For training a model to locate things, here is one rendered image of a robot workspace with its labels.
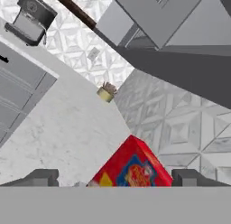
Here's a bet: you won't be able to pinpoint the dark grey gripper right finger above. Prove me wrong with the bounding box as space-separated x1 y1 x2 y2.
171 169 231 188

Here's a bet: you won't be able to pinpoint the grey coffee machine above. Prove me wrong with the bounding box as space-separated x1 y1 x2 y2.
4 0 59 47

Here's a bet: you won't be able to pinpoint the dark brown wooden shelf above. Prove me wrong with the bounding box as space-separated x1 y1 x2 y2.
49 0 97 31

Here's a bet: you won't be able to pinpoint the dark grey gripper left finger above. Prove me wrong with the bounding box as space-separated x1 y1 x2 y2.
0 169 60 188

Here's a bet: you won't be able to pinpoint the small potted plant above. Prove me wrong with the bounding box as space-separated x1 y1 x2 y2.
96 80 118 104

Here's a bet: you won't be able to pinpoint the grey base cabinet drawers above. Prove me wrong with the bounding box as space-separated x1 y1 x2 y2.
0 41 58 149

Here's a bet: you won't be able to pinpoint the red food box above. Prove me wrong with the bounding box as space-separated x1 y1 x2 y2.
87 134 174 188

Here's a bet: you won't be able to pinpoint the white wall socket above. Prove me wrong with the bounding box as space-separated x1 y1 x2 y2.
87 47 101 61

